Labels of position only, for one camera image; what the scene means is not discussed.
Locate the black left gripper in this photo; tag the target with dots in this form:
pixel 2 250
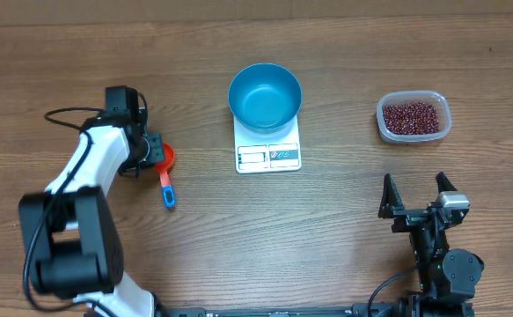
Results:
pixel 155 139

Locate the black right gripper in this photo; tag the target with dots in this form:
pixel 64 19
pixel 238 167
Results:
pixel 408 217

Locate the orange scoop with blue handle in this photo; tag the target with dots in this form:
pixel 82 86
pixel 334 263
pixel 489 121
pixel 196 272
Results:
pixel 163 169

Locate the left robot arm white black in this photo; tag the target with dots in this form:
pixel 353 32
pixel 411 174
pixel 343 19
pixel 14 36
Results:
pixel 73 251

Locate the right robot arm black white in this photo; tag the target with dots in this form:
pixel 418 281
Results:
pixel 447 276

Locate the white digital kitchen scale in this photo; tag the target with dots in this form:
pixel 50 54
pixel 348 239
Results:
pixel 279 151

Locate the blue plastic bowl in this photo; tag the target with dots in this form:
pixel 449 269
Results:
pixel 265 97

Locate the red adzuki beans in container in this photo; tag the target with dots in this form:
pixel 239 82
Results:
pixel 415 118

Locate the clear plastic food container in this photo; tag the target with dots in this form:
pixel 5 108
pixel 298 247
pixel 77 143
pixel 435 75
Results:
pixel 429 97

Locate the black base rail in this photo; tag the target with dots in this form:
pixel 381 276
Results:
pixel 356 310

